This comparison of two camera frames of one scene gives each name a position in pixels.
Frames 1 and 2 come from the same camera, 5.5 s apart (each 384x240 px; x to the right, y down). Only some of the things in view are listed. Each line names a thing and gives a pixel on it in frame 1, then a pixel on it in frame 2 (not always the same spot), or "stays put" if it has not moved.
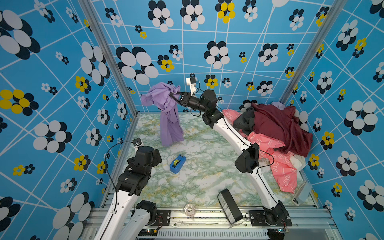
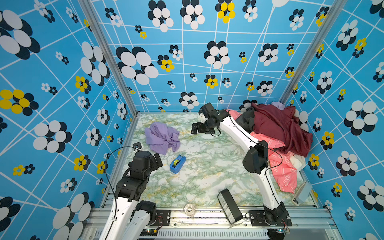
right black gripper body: [195, 104] to [205, 127]
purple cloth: [158, 95] to [160, 137]
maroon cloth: [283, 125] stays put
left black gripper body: [155, 161] stays put
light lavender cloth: [280, 106] stays put
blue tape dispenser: [177, 164] stays put
